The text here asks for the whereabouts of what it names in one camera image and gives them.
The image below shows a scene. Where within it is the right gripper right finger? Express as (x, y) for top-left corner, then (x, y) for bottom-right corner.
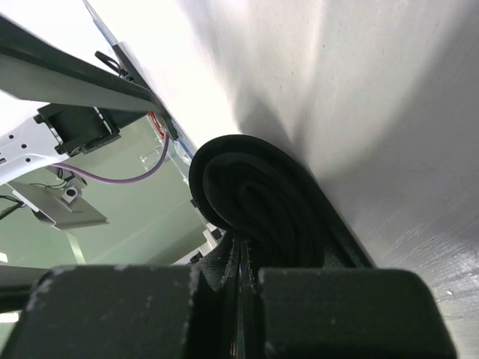
(239, 245), (457, 358)

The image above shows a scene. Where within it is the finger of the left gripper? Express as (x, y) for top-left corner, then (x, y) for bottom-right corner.
(1, 16), (161, 112)

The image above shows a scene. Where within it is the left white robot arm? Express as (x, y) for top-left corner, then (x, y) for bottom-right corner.
(1, 16), (162, 183)

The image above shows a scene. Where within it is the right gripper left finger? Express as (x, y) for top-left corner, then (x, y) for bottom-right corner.
(0, 233), (240, 359)

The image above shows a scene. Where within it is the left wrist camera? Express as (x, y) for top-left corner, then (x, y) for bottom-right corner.
(7, 175), (108, 230)

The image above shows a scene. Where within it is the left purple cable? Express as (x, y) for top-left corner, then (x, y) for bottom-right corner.
(50, 138), (171, 186)

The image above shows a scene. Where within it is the black necktie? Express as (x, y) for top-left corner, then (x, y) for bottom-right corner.
(188, 134), (375, 270)

